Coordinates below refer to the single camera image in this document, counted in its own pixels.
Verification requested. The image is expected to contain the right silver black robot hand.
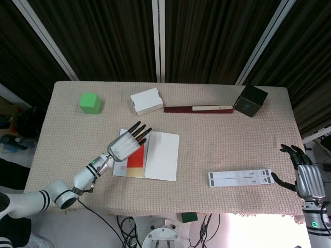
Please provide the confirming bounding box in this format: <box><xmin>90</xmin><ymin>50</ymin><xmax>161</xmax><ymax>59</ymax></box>
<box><xmin>270</xmin><ymin>144</ymin><xmax>326</xmax><ymax>201</ymax></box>

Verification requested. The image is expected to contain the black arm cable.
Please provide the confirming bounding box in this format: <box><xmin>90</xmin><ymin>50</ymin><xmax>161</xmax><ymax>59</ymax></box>
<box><xmin>77</xmin><ymin>197</ymin><xmax>123</xmax><ymax>247</ymax></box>

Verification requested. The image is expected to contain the blue grey tool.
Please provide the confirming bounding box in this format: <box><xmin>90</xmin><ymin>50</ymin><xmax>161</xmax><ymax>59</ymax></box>
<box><xmin>0</xmin><ymin>134</ymin><xmax>36</xmax><ymax>153</ymax></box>

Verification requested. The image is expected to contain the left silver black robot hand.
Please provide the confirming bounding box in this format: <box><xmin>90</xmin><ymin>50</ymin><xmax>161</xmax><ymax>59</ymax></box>
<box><xmin>107</xmin><ymin>120</ymin><xmax>153</xmax><ymax>163</ymax></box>

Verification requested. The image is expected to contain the small dark green block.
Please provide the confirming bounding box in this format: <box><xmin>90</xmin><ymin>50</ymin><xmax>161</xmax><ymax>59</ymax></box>
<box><xmin>180</xmin><ymin>212</ymin><xmax>199</xmax><ymax>224</ymax></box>

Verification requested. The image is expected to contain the white cardboard box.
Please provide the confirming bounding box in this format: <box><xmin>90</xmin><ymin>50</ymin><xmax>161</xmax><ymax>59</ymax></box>
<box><xmin>130</xmin><ymin>87</ymin><xmax>164</xmax><ymax>116</ymax></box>

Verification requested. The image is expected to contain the beige woven tablecloth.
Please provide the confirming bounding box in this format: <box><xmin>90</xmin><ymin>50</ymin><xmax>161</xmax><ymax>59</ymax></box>
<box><xmin>24</xmin><ymin>81</ymin><xmax>318</xmax><ymax>217</ymax></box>

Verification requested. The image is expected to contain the long dark red box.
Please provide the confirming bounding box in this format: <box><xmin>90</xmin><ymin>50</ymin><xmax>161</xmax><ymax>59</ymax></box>
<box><xmin>163</xmin><ymin>104</ymin><xmax>234</xmax><ymax>114</ymax></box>

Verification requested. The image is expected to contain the green cube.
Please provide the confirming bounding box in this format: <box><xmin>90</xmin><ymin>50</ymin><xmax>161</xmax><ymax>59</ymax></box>
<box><xmin>78</xmin><ymin>92</ymin><xmax>102</xmax><ymax>115</ymax></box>

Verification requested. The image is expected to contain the white yellow notebook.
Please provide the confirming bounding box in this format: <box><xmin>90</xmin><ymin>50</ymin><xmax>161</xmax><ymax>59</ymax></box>
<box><xmin>112</xmin><ymin>129</ymin><xmax>180</xmax><ymax>182</ymax></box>

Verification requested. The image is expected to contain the black cube box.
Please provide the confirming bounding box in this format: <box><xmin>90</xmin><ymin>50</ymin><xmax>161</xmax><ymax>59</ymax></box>
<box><xmin>233</xmin><ymin>85</ymin><xmax>268</xmax><ymax>118</ymax></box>

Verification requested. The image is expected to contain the white frame post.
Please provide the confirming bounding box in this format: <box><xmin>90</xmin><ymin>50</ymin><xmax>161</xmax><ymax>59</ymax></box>
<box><xmin>12</xmin><ymin>0</ymin><xmax>79</xmax><ymax>81</ymax></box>
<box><xmin>234</xmin><ymin>0</ymin><xmax>298</xmax><ymax>86</ymax></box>
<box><xmin>152</xmin><ymin>0</ymin><xmax>166</xmax><ymax>83</ymax></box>

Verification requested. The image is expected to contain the dark pleated curtain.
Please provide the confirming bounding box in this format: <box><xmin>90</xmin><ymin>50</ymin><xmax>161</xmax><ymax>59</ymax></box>
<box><xmin>0</xmin><ymin>0</ymin><xmax>331</xmax><ymax>137</ymax></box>

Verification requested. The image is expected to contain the long white flat box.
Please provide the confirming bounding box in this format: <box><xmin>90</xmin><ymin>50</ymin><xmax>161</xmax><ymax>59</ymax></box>
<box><xmin>208</xmin><ymin>169</ymin><xmax>272</xmax><ymax>181</ymax></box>
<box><xmin>208</xmin><ymin>177</ymin><xmax>274</xmax><ymax>188</ymax></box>

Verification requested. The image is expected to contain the black floor cable bundle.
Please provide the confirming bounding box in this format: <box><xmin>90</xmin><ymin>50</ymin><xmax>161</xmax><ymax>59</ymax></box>
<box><xmin>188</xmin><ymin>213</ymin><xmax>222</xmax><ymax>248</ymax></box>
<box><xmin>116</xmin><ymin>215</ymin><xmax>145</xmax><ymax>248</ymax></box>

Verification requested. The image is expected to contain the red yellow card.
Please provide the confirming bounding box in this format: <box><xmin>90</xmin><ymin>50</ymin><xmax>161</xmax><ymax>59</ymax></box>
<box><xmin>126</xmin><ymin>129</ymin><xmax>149</xmax><ymax>178</ymax></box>

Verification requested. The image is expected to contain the round silver robot base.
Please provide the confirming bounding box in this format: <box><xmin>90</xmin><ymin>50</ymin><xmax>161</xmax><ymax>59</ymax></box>
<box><xmin>141</xmin><ymin>218</ymin><xmax>183</xmax><ymax>248</ymax></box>

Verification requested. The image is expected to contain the white shoe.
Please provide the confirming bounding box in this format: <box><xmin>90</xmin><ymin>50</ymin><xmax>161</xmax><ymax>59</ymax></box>
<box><xmin>27</xmin><ymin>231</ymin><xmax>52</xmax><ymax>248</ymax></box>

